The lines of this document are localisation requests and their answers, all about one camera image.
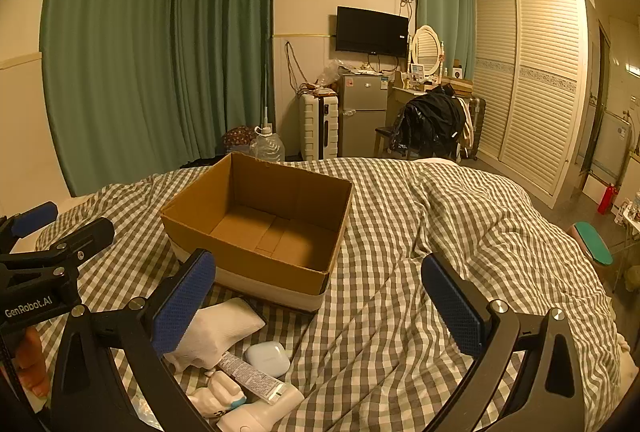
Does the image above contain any light blue earbuds case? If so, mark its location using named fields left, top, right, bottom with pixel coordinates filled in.
left=244, top=341, right=291, bottom=378

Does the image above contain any silver mini fridge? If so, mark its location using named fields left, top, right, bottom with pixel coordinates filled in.
left=338, top=74, right=388, bottom=157

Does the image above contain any grey checkered duvet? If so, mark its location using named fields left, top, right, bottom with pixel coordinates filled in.
left=36, top=158, right=620, bottom=431

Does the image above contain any white cloth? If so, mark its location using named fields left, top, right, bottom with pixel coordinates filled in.
left=164, top=298, right=266, bottom=374

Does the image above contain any black jacket on chair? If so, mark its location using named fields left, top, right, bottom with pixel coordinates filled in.
left=390, top=86, right=466, bottom=160

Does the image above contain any white oval vanity mirror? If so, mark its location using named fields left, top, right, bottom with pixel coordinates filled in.
left=408, top=25, right=445, bottom=79

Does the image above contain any white printed cream tube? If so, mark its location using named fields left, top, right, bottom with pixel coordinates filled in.
left=218, top=352, right=285, bottom=405

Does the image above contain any red fire extinguisher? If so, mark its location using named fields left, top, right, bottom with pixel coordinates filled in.
left=598, top=184, right=618, bottom=215

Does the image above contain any clear large water bottle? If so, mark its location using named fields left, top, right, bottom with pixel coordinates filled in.
left=250, top=123, right=285, bottom=162

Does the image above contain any brown patterned bag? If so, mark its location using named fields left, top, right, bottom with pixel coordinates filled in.
left=222, top=126, right=257, bottom=155

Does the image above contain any small green curtain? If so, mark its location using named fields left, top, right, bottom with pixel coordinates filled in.
left=416, top=0, right=476, bottom=80

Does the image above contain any white electric device handle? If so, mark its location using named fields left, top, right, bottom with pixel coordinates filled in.
left=217, top=384, right=304, bottom=432

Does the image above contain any person's left hand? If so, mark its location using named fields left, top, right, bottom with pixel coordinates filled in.
left=14, top=327, right=50, bottom=398

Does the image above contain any green round stool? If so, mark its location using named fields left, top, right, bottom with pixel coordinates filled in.
left=568, top=222, right=614, bottom=266

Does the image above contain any white hard suitcase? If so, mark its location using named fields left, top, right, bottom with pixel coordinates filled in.
left=298, top=93, right=338, bottom=161

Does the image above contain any brown cardboard box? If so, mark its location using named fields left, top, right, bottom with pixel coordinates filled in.
left=160, top=152, right=354, bottom=312

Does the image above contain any large green curtain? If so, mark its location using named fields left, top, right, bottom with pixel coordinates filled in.
left=40, top=0, right=273, bottom=196

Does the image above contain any white louvered wardrobe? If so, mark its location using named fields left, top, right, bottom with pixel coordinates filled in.
left=473, top=0, right=589, bottom=207

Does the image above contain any black wall television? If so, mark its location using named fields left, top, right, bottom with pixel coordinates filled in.
left=335, top=6, right=409, bottom=58

